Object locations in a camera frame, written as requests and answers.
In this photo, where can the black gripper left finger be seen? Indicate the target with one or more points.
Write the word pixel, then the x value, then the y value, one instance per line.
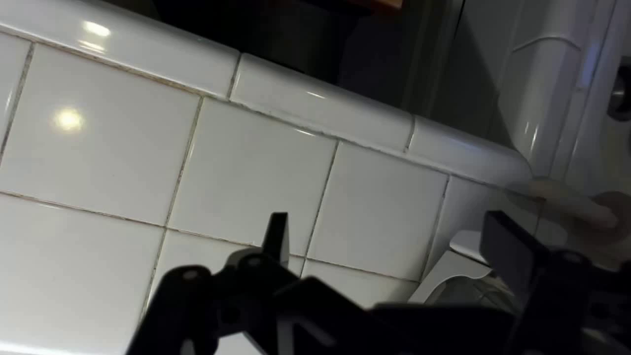
pixel 276 236

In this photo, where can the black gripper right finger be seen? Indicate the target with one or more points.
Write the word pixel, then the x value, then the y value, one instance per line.
pixel 515 258

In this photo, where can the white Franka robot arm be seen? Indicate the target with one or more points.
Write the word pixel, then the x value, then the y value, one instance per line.
pixel 544 85

